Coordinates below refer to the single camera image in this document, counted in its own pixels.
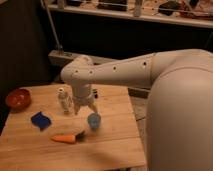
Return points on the orange pepper with dark stem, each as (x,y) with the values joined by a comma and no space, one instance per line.
(68,138)

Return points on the blue sponge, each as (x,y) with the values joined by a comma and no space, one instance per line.
(41,121)

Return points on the wooden shelf with clutter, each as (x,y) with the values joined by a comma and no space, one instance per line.
(179,12)

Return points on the small blue cup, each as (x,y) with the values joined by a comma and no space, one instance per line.
(94,120)

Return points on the white bottle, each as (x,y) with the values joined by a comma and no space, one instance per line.
(64,100)

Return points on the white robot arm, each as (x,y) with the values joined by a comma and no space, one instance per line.
(179,124)

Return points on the red-brown bowl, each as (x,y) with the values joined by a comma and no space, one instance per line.
(18,99)

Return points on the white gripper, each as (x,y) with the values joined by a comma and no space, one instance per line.
(83,96)

